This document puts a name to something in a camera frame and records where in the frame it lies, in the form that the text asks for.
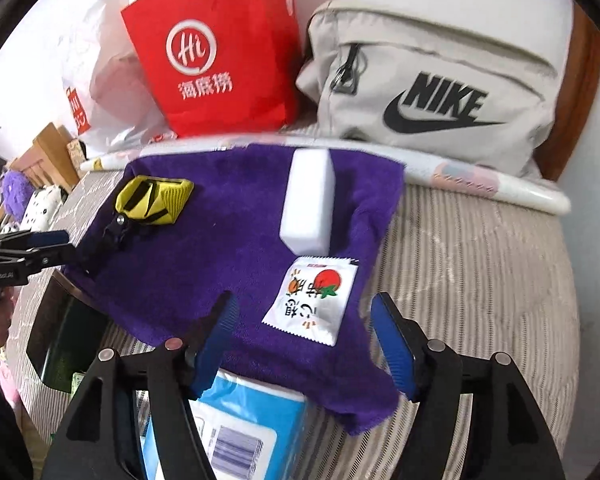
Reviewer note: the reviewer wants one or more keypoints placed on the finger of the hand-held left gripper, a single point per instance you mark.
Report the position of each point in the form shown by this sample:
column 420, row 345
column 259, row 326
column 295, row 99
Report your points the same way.
column 47, row 238
column 35, row 257

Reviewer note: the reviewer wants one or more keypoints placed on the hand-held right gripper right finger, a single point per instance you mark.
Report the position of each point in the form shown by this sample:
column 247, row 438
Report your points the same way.
column 395, row 350

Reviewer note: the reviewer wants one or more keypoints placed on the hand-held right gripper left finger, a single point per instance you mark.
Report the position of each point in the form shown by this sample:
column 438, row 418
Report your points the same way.
column 215, row 340

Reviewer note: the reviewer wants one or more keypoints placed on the white fruit print snack packet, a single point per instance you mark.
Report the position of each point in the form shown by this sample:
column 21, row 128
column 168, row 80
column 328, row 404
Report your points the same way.
column 315, row 305

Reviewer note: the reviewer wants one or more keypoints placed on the white sponge block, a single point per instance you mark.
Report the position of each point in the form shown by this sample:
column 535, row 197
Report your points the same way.
column 307, row 200

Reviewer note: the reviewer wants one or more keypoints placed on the purple plush pillow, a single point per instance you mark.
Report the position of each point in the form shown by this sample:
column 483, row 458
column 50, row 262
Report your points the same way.
column 15, row 192

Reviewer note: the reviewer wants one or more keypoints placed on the white printed pillow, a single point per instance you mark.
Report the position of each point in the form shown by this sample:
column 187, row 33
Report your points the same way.
column 42, row 207

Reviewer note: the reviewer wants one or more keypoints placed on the wooden headboard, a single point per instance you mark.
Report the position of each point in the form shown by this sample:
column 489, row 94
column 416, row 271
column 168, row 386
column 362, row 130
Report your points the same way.
column 50, row 155

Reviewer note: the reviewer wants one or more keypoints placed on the dark green box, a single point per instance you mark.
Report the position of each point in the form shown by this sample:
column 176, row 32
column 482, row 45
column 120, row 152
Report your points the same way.
column 65, row 330

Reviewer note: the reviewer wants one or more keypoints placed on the brown patterned box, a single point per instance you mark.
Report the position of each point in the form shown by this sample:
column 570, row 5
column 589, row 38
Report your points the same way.
column 75, row 152

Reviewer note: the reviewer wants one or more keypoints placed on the blue tissue pack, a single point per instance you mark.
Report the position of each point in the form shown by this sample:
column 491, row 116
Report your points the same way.
column 260, row 420

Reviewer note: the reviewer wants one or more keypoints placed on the purple towel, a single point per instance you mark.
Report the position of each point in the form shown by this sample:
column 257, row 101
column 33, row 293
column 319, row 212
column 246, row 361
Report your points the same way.
column 220, row 240

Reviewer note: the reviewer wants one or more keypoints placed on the white plastic shopping bag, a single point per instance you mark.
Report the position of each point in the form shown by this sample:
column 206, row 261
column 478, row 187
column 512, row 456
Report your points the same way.
column 110, row 75

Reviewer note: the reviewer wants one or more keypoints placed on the rolled printed plastic sheet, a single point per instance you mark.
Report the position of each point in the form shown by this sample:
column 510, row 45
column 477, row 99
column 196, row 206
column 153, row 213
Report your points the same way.
column 480, row 180

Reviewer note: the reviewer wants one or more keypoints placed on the red paper bag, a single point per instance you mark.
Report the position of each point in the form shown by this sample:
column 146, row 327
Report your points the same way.
column 220, row 60

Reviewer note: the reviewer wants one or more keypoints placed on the grey fabric bag black logo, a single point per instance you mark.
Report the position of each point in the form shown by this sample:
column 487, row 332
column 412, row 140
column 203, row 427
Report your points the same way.
column 430, row 60

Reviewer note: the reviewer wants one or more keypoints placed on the brown wooden door frame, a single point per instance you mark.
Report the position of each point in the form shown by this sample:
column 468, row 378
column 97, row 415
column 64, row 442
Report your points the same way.
column 580, row 85

